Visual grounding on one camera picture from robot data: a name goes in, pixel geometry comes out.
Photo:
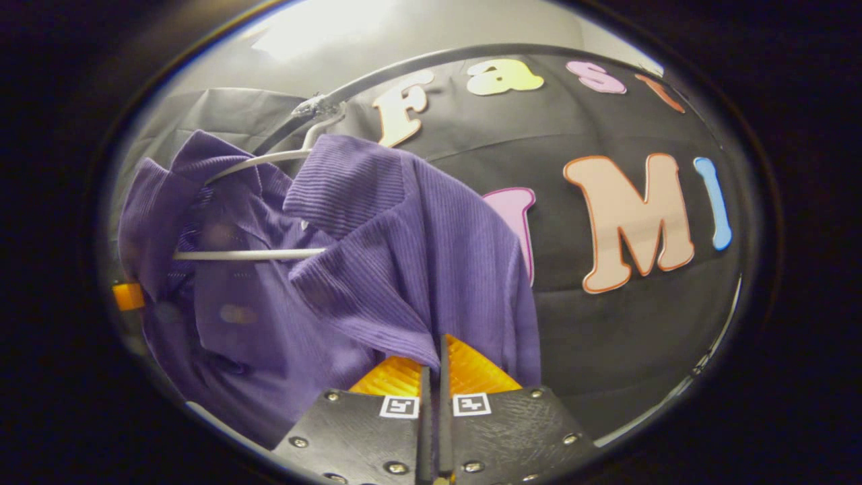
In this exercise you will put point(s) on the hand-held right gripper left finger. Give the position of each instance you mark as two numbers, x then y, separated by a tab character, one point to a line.
424	431

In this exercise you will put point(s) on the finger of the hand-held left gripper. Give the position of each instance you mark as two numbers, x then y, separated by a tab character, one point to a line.
128	296

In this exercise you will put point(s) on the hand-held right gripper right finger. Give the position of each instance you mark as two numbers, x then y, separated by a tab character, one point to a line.
446	431

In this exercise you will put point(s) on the white hanger with taped hook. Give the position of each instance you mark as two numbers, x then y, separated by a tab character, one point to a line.
249	254

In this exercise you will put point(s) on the purple ribbed shirt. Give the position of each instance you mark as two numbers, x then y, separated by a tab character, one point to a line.
404	269

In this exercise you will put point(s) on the black backdrop cloth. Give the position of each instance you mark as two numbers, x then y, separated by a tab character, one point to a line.
640	323

